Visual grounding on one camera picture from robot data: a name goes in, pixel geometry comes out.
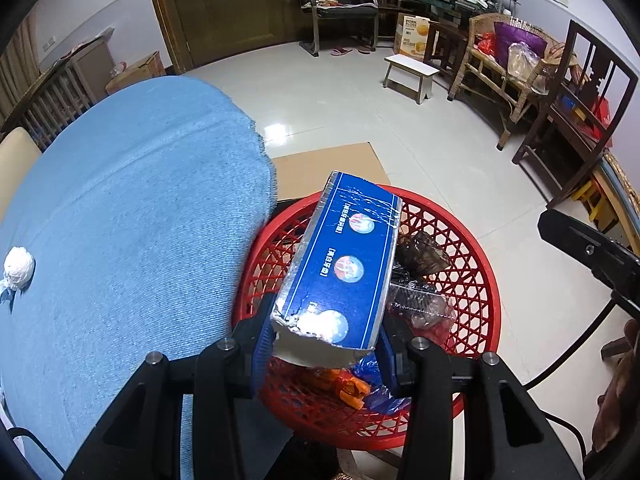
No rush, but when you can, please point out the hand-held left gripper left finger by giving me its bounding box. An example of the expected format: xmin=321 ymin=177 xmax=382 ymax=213
xmin=65 ymin=295 xmax=278 ymax=480

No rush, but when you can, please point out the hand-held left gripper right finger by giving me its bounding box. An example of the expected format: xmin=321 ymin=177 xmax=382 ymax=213
xmin=377 ymin=310 xmax=583 ymax=480

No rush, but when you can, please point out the blue plastic bag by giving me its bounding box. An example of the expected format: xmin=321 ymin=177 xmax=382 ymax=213
xmin=352 ymin=359 xmax=416 ymax=416

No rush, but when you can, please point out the blue foil box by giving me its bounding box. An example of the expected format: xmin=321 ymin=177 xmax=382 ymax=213
xmin=270 ymin=171 xmax=405 ymax=367

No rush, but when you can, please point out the red plastic mesh basket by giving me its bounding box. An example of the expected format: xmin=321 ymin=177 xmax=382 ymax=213
xmin=231 ymin=187 xmax=502 ymax=453

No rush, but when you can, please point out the person's right forearm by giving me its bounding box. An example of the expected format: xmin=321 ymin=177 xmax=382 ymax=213
xmin=582 ymin=320 xmax=640 ymax=480

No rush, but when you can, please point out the orange plastic piece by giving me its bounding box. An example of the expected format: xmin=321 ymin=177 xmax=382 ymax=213
xmin=312 ymin=367 xmax=372 ymax=408

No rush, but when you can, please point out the clear plastic wrapper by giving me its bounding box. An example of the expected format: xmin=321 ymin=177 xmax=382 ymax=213
xmin=387 ymin=280 xmax=456 ymax=331

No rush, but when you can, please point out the brown clear plastic cup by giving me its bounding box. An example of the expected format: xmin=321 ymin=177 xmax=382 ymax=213
xmin=397 ymin=231 xmax=451 ymax=278

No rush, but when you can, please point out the tall dark wooden chair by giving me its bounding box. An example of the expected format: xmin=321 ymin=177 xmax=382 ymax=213
xmin=512 ymin=20 xmax=640 ymax=211

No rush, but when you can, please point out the wicker armchair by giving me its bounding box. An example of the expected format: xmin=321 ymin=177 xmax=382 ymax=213
xmin=447 ymin=12 xmax=566 ymax=151

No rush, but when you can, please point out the clear plastic bag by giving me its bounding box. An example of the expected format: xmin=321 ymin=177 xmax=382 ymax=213
xmin=507 ymin=42 xmax=543 ymax=81

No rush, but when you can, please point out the cardboard sheet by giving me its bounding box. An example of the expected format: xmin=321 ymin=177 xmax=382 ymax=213
xmin=270 ymin=142 xmax=393 ymax=203

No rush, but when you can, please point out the blue tablecloth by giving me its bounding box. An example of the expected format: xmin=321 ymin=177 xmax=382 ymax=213
xmin=0 ymin=76 xmax=277 ymax=480

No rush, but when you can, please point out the purple bag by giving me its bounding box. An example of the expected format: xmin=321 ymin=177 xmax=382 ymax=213
xmin=494 ymin=21 xmax=548 ymax=68

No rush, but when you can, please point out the white wooden stool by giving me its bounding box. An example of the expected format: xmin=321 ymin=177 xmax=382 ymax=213
xmin=384 ymin=54 xmax=439 ymax=105

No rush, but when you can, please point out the white tissue ball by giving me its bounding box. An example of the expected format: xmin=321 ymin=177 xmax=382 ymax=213
xmin=2 ymin=246 xmax=36 ymax=291

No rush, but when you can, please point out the orange printed carton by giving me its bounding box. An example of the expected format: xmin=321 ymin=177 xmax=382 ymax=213
xmin=394 ymin=12 xmax=432 ymax=58

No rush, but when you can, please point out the glass top desk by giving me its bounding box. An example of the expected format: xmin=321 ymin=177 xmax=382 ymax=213
xmin=407 ymin=0 xmax=503 ymax=28

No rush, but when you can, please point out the brown cardboard box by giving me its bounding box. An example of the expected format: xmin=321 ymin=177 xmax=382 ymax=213
xmin=105 ymin=51 xmax=166 ymax=96

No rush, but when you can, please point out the cream leather sofa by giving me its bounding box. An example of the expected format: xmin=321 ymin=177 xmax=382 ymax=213
xmin=0 ymin=127 xmax=43 ymax=221

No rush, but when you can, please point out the black metal armchair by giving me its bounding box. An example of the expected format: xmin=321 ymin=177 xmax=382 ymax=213
xmin=295 ymin=0 xmax=381 ymax=57

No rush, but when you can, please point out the golden wooden door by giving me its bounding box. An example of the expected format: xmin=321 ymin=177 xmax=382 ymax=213
xmin=142 ymin=0 xmax=313 ymax=73

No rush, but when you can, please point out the beige curtain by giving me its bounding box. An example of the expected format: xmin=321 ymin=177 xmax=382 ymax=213
xmin=0 ymin=25 xmax=41 ymax=121

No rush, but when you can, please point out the black cable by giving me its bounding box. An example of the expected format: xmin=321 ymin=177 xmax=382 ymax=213
xmin=0 ymin=427 xmax=67 ymax=476
xmin=520 ymin=302 xmax=622 ymax=392

